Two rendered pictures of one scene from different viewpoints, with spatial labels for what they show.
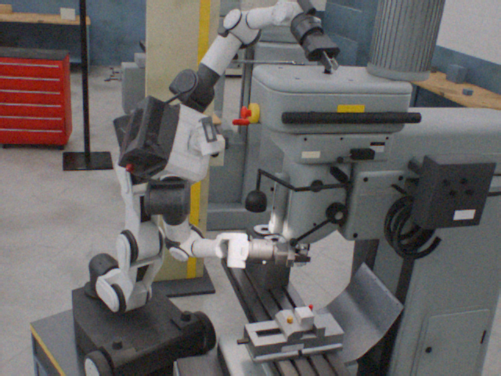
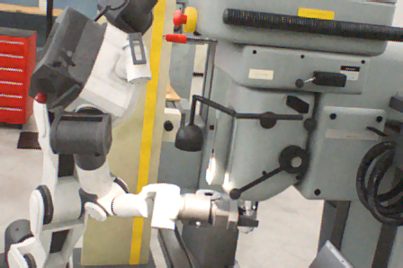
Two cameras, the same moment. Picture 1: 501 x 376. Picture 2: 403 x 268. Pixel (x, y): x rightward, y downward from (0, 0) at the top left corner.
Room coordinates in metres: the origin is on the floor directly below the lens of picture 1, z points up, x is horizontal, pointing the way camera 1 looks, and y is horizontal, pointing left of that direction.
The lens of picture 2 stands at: (0.36, -0.12, 1.88)
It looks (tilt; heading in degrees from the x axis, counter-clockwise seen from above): 17 degrees down; 3
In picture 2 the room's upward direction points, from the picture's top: 7 degrees clockwise
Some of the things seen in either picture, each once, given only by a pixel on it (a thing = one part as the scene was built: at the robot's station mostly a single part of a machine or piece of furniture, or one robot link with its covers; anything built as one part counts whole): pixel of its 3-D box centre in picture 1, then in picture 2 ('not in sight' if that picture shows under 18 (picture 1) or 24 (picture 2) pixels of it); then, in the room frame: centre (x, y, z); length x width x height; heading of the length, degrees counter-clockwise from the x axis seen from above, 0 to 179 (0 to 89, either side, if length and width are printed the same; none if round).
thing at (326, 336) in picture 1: (293, 331); not in sight; (1.64, -0.21, 0.97); 0.35 x 0.15 x 0.11; 111
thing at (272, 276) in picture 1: (267, 254); (210, 226); (2.10, -0.10, 1.01); 0.22 x 0.12 x 0.20; 27
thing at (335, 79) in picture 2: (354, 155); (318, 80); (1.63, -0.31, 1.66); 0.12 x 0.04 x 0.04; 109
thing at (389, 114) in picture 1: (353, 117); (318, 26); (1.61, -0.28, 1.79); 0.45 x 0.04 x 0.04; 109
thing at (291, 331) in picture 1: (288, 324); not in sight; (1.63, -0.18, 1.00); 0.12 x 0.06 x 0.04; 21
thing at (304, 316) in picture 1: (303, 318); not in sight; (1.65, -0.23, 1.02); 0.06 x 0.05 x 0.06; 21
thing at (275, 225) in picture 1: (279, 203); (219, 145); (1.70, -0.10, 1.44); 0.04 x 0.04 x 0.21; 19
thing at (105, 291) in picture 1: (124, 289); (40, 262); (2.22, 0.56, 0.68); 0.21 x 0.20 x 0.13; 42
